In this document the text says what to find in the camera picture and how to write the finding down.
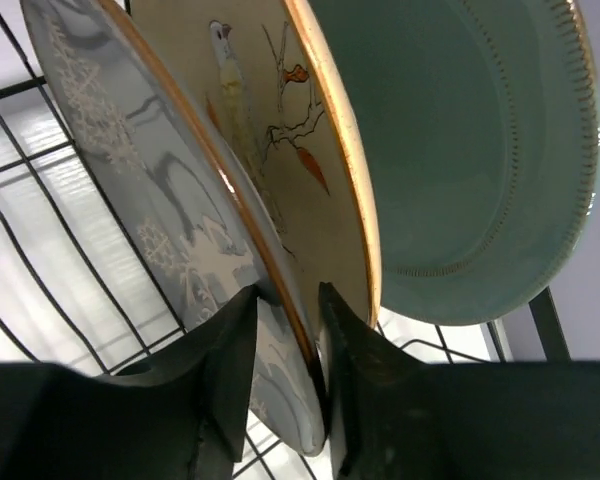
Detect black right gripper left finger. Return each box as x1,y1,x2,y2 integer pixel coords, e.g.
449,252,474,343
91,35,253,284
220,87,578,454
97,285,258,479

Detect black wire dish rack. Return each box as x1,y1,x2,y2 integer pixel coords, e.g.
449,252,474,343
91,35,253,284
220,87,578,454
0,0,574,480

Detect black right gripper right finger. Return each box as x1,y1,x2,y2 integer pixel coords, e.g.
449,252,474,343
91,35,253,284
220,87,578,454
319,283,430,479

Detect grey reindeer snowflake plate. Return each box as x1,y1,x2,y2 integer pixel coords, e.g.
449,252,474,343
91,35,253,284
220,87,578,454
21,1,327,456

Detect teal green ridged plate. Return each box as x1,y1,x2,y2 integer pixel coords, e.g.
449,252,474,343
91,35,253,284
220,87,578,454
312,1,600,326

